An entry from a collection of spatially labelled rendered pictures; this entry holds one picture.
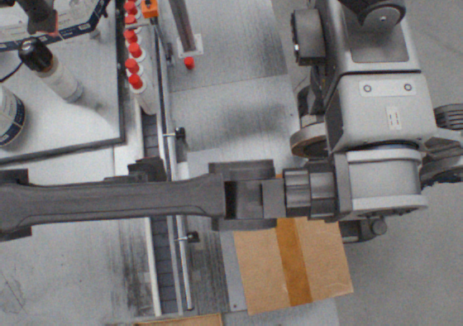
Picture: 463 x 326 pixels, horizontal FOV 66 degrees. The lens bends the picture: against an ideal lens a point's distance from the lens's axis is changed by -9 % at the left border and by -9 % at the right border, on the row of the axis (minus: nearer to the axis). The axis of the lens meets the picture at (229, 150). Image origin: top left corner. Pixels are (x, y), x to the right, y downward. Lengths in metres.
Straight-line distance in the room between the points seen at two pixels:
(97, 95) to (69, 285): 0.62
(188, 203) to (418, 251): 1.76
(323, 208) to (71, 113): 1.00
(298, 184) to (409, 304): 1.69
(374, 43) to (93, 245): 1.00
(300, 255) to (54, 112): 0.93
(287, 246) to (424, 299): 1.40
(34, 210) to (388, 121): 0.48
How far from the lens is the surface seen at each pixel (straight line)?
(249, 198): 0.55
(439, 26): 2.75
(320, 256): 0.90
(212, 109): 1.29
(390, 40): 0.61
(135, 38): 1.18
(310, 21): 0.65
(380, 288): 2.11
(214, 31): 1.43
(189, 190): 0.54
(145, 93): 1.13
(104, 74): 1.38
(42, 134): 1.39
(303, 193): 0.54
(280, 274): 0.89
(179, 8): 1.21
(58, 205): 0.53
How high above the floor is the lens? 2.01
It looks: 73 degrees down
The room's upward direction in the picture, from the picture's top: 11 degrees counter-clockwise
